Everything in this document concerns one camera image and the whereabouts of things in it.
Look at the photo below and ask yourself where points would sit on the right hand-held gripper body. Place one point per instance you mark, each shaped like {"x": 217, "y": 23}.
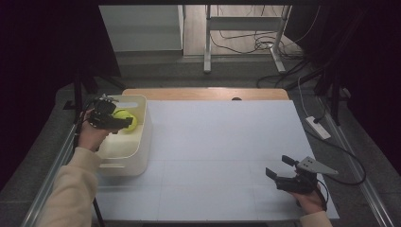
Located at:
{"x": 302, "y": 183}

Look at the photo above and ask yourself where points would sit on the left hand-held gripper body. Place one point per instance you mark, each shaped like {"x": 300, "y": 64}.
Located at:
{"x": 104, "y": 115}

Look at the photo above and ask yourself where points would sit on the yellow tennis ball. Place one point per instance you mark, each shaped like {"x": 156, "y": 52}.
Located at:
{"x": 133, "y": 125}
{"x": 121, "y": 113}

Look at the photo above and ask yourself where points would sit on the white plastic bin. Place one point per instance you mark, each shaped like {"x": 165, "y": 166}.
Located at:
{"x": 126, "y": 148}

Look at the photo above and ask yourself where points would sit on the person's right hand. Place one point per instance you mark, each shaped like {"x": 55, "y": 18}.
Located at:
{"x": 310, "y": 203}

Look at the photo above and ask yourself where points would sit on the person's left hand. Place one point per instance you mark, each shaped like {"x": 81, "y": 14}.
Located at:
{"x": 91, "y": 137}

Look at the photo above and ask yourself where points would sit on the white power strip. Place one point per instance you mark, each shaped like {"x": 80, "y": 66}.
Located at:
{"x": 318, "y": 127}

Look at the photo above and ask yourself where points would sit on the white cabinet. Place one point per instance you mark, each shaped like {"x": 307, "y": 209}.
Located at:
{"x": 142, "y": 26}

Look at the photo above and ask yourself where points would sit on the white metal desk frame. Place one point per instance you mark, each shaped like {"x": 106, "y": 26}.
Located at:
{"x": 242, "y": 23}

